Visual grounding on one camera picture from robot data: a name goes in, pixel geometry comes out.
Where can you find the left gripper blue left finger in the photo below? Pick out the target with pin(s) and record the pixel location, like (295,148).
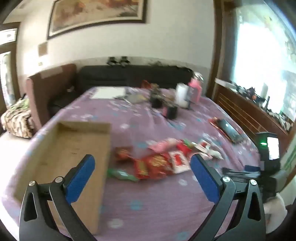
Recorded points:
(77,178)

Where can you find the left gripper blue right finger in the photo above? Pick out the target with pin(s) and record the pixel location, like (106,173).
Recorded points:
(208,178)

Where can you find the pale green white packet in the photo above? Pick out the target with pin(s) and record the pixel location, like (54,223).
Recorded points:
(207,149)

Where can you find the white red all's well packet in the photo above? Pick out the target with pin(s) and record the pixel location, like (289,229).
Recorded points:
(179,162)

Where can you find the green candy packet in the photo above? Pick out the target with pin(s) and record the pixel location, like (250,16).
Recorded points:
(121,175)

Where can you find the red square snack packet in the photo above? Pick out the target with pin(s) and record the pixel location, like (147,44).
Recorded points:
(123,154)

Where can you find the large red snack packet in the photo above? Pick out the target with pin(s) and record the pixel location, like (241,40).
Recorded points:
(156,166)

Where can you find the pink hello kitty packet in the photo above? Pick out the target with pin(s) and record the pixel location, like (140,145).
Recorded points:
(164,145)

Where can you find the white gloved right hand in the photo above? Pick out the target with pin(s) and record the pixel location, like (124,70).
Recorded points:
(275,213)

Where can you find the cardboard tray box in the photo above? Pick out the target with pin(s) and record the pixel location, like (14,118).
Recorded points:
(62,148)

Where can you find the black smartphone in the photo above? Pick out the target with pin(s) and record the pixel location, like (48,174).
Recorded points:
(229,131)

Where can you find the purple floral tablecloth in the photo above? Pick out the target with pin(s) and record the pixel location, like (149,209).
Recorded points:
(168,209)

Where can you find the wooden cabinet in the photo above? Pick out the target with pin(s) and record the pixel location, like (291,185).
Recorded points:
(251,118)

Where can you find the patterned blanket bed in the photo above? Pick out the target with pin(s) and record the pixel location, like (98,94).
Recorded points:
(17,120)

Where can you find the black box with bottles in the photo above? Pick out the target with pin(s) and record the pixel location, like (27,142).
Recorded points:
(167,107)

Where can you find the white paper sheet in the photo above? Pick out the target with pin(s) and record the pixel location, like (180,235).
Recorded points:
(108,92)

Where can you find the brown armchair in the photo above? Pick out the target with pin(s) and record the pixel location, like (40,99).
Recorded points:
(44,86)

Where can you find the white cup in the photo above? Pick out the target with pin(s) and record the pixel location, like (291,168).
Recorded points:
(181,94)

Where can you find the pink sleeved bottle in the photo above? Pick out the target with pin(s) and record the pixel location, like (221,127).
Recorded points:
(196,87)

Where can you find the black sofa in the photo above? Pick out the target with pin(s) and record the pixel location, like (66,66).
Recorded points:
(132,76)

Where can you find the framed wall painting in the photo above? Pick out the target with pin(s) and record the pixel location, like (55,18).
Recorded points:
(68,16)

